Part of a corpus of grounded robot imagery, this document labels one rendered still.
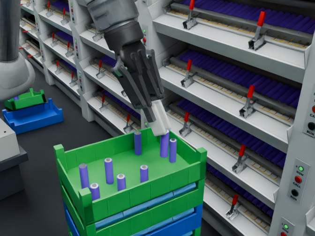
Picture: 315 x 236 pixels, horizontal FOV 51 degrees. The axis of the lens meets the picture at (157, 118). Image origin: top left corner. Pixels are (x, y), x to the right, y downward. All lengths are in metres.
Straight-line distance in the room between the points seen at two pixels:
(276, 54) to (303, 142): 0.22
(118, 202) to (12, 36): 0.85
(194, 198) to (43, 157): 1.12
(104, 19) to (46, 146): 1.32
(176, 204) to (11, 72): 0.90
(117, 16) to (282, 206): 0.66
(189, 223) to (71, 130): 1.25
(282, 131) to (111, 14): 0.53
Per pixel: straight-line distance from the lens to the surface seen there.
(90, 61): 1.91
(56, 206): 1.49
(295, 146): 0.88
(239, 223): 1.20
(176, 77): 1.21
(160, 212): 0.79
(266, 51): 0.89
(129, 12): 0.65
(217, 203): 1.25
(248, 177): 1.07
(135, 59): 0.66
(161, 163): 0.85
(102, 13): 0.65
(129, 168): 0.84
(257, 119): 0.96
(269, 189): 1.03
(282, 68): 0.85
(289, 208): 0.98
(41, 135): 2.00
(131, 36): 0.65
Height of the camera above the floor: 0.99
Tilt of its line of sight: 28 degrees down
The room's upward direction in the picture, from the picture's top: straight up
